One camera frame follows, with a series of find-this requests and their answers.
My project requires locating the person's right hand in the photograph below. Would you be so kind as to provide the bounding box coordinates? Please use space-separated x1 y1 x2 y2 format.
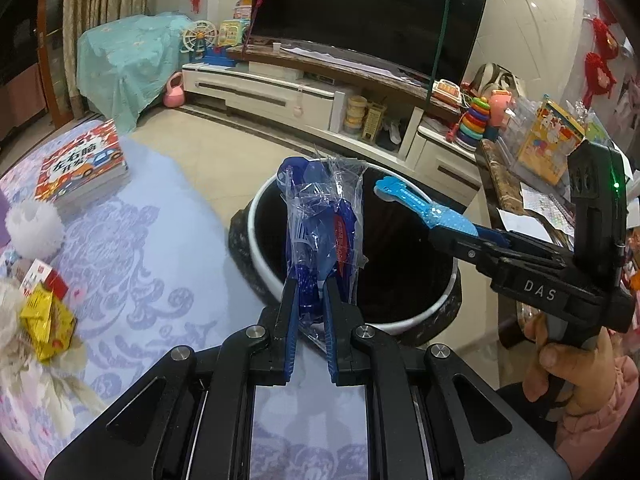
522 312 628 417

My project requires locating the toy cash register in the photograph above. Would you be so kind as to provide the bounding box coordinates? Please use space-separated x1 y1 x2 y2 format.
431 80 462 107

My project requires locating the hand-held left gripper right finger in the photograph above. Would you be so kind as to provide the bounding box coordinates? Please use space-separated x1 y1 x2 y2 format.
323 282 572 480

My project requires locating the black flat television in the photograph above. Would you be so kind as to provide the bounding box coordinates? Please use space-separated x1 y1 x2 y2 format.
248 0 492 92

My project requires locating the yellow snack packet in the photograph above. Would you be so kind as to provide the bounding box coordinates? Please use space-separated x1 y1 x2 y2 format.
20 287 77 367

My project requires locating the yellow toy grater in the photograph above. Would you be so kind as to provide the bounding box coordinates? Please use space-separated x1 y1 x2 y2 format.
361 102 386 144

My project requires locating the teal cloth covered furniture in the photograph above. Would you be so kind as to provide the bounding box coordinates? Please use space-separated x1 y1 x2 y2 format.
77 14 195 133

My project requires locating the colourful cartoon box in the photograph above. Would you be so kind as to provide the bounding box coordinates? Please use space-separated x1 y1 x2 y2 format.
515 100 587 187

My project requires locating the small red white box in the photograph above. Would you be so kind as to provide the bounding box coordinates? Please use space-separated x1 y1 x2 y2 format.
20 258 70 302

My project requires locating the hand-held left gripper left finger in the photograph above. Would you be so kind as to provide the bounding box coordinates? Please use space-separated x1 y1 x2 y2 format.
44 279 300 480

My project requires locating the blue clear plastic wrapper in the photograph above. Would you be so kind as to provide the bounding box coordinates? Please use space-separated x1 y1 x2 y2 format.
275 147 370 346

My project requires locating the person's right forearm pink sleeve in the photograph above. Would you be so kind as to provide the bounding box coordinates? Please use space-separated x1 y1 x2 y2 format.
554 352 640 463

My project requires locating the pink pig toy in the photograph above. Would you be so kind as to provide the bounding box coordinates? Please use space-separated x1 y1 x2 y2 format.
487 89 517 127

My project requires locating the toy ferris wheel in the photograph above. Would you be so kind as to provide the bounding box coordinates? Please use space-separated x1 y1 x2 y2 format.
181 21 219 64

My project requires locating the red children's book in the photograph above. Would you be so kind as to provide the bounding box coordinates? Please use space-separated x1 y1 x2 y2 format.
34 120 130 211

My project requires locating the stack of round containers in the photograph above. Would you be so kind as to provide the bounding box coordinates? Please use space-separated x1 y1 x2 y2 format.
345 95 370 134

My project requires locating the red tasselled wall decoration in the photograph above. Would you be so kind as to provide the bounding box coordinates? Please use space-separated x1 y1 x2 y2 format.
582 15 622 107

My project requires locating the floral tablecloth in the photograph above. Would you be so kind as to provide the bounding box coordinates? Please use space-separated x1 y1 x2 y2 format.
0 116 326 480

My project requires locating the white television cabinet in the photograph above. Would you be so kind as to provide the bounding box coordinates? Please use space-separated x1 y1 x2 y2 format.
181 42 485 207

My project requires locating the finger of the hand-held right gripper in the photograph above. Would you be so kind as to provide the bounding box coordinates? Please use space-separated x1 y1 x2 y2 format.
427 225 508 267
472 226 573 267

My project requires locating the rainbow stacking ring toy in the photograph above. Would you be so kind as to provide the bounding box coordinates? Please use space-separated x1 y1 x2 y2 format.
456 97 494 150

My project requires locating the white bin with black bag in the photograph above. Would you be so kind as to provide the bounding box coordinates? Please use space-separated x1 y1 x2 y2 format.
229 160 460 348

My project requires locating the yellow green toy box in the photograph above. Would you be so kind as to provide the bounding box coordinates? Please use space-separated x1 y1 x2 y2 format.
219 20 250 47

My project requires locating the pink toy kettlebell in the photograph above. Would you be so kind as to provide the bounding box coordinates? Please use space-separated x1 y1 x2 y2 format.
165 72 185 110

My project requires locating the green cable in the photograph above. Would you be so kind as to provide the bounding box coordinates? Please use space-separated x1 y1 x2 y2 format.
427 0 454 107

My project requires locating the blue toothbrush packet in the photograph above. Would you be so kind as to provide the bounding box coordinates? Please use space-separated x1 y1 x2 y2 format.
375 176 473 233

